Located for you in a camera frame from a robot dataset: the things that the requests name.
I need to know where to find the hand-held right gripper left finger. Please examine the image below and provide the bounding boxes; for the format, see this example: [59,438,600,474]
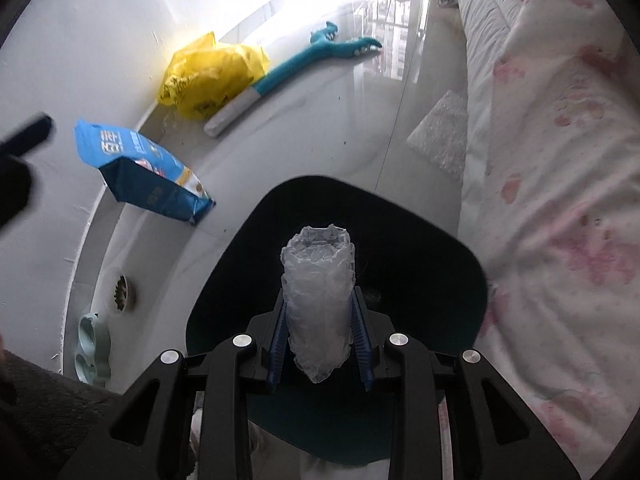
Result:
[57,292,290,480]

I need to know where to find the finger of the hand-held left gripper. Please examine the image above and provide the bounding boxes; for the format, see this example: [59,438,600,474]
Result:
[0,114,55,157]

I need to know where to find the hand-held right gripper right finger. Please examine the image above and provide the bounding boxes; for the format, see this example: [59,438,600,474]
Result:
[350,285,583,480]

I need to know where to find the clear bottle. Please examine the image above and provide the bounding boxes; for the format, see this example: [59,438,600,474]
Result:
[280,225,357,385]

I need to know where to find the dark teal trash bin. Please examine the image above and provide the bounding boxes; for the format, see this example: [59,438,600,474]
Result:
[185,175,490,466]

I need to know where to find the blue pet food bag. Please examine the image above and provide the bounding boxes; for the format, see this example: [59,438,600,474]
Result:
[74,119,217,226]

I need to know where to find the white pet food bowl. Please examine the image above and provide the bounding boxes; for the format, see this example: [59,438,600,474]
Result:
[100,267,139,315]

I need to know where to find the green double pet bowl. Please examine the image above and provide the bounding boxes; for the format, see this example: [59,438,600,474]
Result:
[75,312,112,387]

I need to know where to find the yellow plastic bag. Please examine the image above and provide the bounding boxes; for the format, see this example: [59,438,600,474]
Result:
[157,31,271,122]

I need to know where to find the white foam sheet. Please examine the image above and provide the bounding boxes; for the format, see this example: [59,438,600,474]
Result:
[405,90,469,181]

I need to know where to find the pink printed bed sheet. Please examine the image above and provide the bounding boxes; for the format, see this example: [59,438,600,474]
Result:
[457,0,640,480]

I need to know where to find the teal dinosaur grabber toy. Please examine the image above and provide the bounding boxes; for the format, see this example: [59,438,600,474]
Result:
[203,21,384,137]

